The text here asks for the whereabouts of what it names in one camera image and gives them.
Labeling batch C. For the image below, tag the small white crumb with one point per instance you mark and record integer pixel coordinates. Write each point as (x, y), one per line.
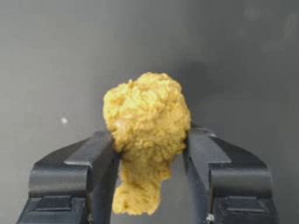
(64, 120)

